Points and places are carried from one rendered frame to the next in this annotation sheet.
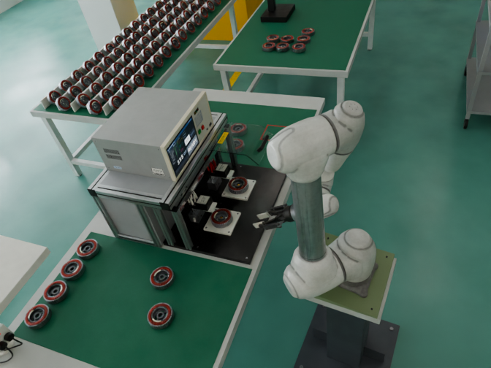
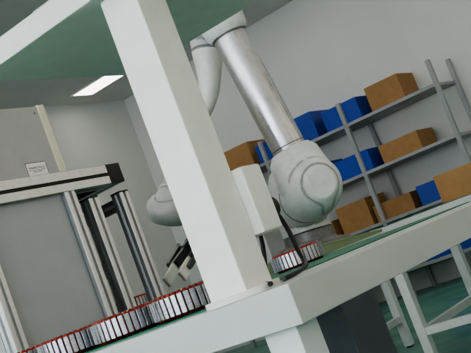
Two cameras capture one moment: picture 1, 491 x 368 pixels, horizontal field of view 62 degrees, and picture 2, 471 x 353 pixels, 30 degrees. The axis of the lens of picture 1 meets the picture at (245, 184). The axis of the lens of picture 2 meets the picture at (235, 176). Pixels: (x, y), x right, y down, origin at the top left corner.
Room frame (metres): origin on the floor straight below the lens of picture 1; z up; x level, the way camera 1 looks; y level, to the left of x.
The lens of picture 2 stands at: (0.81, 2.29, 0.77)
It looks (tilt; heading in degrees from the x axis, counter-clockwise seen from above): 6 degrees up; 277
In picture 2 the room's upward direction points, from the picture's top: 21 degrees counter-clockwise
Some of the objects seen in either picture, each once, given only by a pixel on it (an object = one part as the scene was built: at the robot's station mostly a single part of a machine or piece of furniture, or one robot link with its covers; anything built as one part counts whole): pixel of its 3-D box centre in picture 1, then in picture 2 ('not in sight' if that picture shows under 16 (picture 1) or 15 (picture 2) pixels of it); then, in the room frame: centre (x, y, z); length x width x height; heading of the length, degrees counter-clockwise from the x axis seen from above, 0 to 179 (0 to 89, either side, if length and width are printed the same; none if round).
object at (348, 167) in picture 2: not in sight; (362, 163); (0.59, -6.51, 1.38); 0.42 x 0.42 x 0.20; 60
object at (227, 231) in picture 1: (222, 221); not in sight; (1.42, 0.15, 0.78); 0.15 x 0.15 x 0.01; 62
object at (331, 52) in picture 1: (307, 54); not in sight; (3.71, -0.85, 0.38); 1.85 x 1.10 x 0.75; 152
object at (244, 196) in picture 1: (239, 188); not in sight; (1.63, 0.04, 0.78); 0.15 x 0.15 x 0.01; 62
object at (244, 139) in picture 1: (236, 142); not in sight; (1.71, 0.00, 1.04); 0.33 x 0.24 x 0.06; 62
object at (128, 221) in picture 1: (128, 220); (46, 277); (1.43, 0.60, 0.91); 0.28 x 0.03 x 0.32; 62
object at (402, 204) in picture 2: not in sight; (402, 204); (0.38, -6.41, 0.86); 0.42 x 0.40 x 0.17; 151
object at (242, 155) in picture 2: not in sight; (245, 160); (1.73, -7.13, 1.93); 0.42 x 0.40 x 0.29; 154
